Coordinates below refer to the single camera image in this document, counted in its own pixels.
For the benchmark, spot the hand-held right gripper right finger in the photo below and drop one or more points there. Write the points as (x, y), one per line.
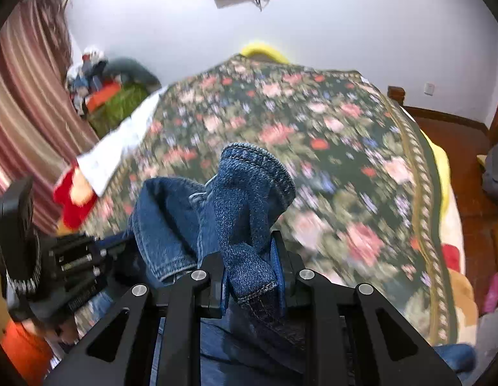
(279, 277)

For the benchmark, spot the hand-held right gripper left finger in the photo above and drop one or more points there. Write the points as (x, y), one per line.
(217, 285)

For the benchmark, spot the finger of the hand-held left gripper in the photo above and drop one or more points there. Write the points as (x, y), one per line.
(112, 247)

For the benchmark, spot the blue denim jacket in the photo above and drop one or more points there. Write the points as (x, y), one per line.
(241, 209)

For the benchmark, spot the red plush toy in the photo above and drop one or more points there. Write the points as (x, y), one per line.
(72, 201)

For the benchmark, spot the orange cloth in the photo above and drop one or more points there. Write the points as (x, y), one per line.
(26, 350)

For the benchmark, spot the white shirt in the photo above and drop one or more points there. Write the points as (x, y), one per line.
(112, 148)

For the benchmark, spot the dark floral blanket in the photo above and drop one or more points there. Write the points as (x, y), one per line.
(313, 148)

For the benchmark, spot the orange box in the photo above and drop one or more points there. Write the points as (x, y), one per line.
(104, 98)

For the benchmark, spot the striped pink curtain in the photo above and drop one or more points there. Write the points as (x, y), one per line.
(23, 108)

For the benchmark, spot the cream printed blanket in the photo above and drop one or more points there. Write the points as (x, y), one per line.
(458, 241)

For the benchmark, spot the pink plastic item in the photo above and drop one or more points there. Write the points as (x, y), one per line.
(492, 293)

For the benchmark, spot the grey bag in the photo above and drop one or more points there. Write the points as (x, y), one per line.
(496, 169)

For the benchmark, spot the wooden bed post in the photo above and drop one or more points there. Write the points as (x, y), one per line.
(395, 96)

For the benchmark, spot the white wall socket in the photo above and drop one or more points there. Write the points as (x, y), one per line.
(429, 89)

